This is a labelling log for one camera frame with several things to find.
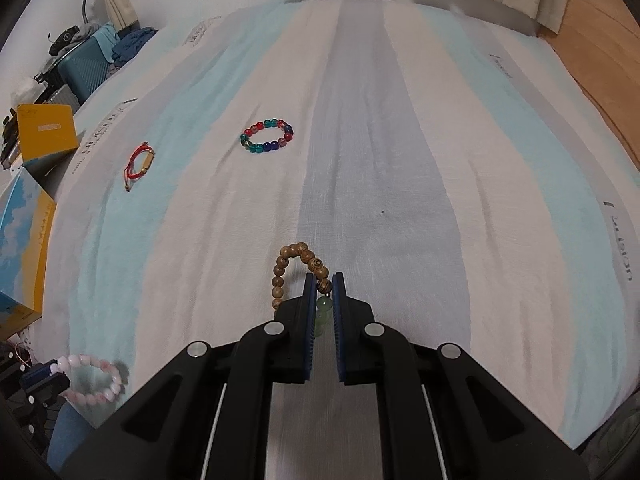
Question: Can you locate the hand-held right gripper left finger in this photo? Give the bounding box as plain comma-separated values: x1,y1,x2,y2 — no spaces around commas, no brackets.
55,275,317,480

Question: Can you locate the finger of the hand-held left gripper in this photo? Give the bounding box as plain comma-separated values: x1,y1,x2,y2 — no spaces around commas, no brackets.
21,360,71,397
22,394,61,441

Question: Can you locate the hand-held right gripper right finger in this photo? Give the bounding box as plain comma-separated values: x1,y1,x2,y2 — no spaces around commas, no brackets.
334,272,591,480

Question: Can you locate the brown wooden bead bracelet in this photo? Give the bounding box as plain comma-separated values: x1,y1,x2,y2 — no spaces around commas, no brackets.
271,242,335,338

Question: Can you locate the pink bead bracelet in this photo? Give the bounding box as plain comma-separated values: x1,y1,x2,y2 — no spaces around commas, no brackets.
56,354,126,407

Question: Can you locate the yellow blue cardboard box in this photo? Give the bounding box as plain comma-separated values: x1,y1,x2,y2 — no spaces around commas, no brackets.
0,104,82,341

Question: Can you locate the striped blue grey blanket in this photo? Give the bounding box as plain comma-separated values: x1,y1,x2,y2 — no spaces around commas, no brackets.
42,0,640,456

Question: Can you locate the silver suitcase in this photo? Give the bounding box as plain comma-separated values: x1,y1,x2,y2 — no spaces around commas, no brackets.
35,85,81,111

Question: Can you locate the teal suitcase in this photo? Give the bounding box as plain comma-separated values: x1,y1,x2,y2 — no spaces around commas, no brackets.
57,42,113,103

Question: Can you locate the dark blue clothing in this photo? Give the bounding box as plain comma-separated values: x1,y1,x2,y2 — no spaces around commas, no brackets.
111,27,158,66

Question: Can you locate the black bag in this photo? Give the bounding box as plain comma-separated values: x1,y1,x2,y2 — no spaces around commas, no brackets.
49,25,81,53

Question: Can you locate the teal cloth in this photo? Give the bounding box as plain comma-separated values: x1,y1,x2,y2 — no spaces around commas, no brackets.
92,24,121,61

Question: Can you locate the multicolour glass bead bracelet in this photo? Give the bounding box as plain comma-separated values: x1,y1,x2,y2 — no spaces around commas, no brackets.
240,116,294,157

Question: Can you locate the red string bracelet gold tube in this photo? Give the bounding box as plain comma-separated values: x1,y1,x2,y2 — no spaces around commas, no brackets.
125,142,153,192

